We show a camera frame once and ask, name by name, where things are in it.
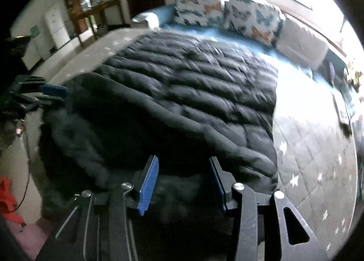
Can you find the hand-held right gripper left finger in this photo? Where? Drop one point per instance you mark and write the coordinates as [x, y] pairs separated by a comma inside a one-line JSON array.
[[148, 187]]

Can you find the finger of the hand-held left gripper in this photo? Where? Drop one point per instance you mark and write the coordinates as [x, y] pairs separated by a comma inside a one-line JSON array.
[[52, 89], [42, 103]]

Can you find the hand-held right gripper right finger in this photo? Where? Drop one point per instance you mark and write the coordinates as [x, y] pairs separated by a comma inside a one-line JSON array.
[[220, 189]]

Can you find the black down jacket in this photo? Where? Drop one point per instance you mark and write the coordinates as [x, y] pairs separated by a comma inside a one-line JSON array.
[[184, 78]]

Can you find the white low cabinet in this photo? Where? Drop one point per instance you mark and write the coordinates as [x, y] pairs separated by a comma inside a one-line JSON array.
[[37, 51]]

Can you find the white drawer cabinet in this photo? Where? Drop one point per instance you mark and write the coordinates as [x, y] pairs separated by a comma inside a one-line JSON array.
[[57, 26]]

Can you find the wooden side table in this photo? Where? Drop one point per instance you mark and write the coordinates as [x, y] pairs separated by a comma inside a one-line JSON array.
[[99, 10]]

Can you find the grey star quilted mattress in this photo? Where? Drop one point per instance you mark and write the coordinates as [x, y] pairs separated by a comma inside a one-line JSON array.
[[307, 150]]

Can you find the red plastic stool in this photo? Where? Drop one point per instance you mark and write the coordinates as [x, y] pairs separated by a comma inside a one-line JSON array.
[[8, 201]]

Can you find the clear plastic box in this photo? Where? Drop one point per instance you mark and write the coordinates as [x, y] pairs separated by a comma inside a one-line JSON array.
[[342, 113]]

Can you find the blue sofa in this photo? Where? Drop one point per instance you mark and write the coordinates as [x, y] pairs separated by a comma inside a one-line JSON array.
[[227, 36]]

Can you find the small purple object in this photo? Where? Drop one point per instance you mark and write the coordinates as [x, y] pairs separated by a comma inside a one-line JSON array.
[[332, 71]]

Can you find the butterfly print pillow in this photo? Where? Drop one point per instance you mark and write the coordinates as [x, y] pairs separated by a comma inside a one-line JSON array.
[[253, 19], [199, 9]]

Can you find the white cushion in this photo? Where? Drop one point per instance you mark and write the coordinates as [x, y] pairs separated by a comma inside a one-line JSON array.
[[303, 41]]

